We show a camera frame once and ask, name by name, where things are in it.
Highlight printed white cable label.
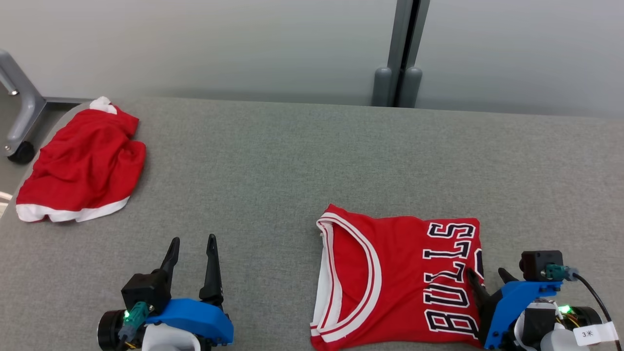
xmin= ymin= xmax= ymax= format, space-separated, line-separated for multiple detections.
xmin=573 ymin=322 xmax=619 ymax=347

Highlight red Bulls basketball jersey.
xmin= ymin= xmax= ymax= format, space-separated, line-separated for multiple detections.
xmin=310 ymin=204 xmax=487 ymax=351

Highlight blue right camera mount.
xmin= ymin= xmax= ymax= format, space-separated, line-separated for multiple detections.
xmin=483 ymin=280 xmax=564 ymax=350

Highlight teal cable connector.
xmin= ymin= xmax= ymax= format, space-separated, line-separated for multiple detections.
xmin=118 ymin=301 xmax=151 ymax=342
xmin=545 ymin=263 xmax=581 ymax=282

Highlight teal left cable connector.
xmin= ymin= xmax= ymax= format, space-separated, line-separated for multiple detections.
xmin=118 ymin=301 xmax=151 ymax=342

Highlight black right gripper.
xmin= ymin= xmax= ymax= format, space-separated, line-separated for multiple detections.
xmin=467 ymin=268 xmax=605 ymax=338

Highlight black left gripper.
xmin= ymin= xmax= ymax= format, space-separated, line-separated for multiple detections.
xmin=97 ymin=234 xmax=224 ymax=351

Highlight grey fabric covered surface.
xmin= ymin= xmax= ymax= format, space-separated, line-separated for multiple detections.
xmin=0 ymin=96 xmax=624 ymax=351

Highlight red Bulls basketball shorts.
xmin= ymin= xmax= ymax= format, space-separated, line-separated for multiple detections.
xmin=16 ymin=96 xmax=147 ymax=223

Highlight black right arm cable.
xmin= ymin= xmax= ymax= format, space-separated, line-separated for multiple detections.
xmin=573 ymin=273 xmax=620 ymax=342

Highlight teal right cable connector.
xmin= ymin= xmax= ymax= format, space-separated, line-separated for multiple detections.
xmin=545 ymin=263 xmax=581 ymax=282

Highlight blue left camera mount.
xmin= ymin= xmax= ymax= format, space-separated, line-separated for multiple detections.
xmin=145 ymin=298 xmax=234 ymax=347

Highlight grey metal support leg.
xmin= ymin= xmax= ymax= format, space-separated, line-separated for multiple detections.
xmin=0 ymin=49 xmax=47 ymax=157

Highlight grey cylinder post foot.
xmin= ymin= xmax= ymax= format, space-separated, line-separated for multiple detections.
xmin=399 ymin=67 xmax=423 ymax=108
xmin=372 ymin=67 xmax=393 ymax=107

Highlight black caster wheel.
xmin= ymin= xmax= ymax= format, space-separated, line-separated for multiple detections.
xmin=7 ymin=140 xmax=36 ymax=164

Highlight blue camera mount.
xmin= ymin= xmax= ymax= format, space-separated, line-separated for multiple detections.
xmin=145 ymin=298 xmax=234 ymax=347
xmin=483 ymin=280 xmax=564 ymax=350

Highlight grey partition post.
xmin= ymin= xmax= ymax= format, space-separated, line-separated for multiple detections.
xmin=385 ymin=0 xmax=431 ymax=108

